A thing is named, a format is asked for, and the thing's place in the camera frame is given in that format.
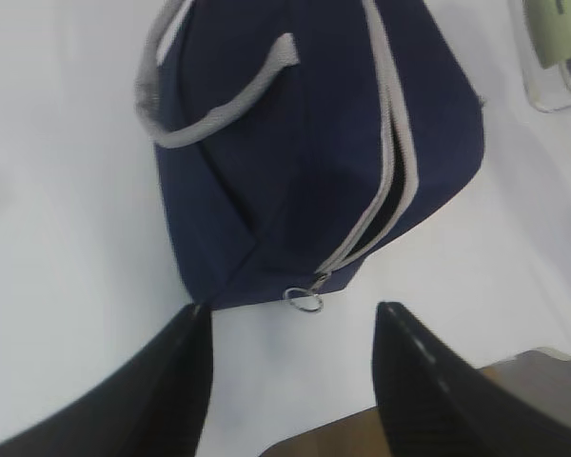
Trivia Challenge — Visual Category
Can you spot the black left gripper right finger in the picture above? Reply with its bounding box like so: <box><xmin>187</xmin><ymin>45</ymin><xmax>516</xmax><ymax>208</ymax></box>
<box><xmin>372</xmin><ymin>302</ymin><xmax>571</xmax><ymax>456</ymax></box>

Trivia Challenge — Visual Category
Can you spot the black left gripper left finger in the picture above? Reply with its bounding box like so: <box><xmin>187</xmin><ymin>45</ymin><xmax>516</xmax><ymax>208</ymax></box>
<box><xmin>0</xmin><ymin>304</ymin><xmax>213</xmax><ymax>457</ymax></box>

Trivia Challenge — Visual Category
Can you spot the navy blue lunch bag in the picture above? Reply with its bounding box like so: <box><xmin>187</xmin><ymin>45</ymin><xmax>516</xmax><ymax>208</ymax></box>
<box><xmin>135</xmin><ymin>1</ymin><xmax>484</xmax><ymax>309</ymax></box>

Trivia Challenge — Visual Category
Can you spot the green lidded glass container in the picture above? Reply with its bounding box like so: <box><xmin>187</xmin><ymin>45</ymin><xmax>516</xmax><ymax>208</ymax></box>
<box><xmin>508</xmin><ymin>0</ymin><xmax>571</xmax><ymax>114</ymax></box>

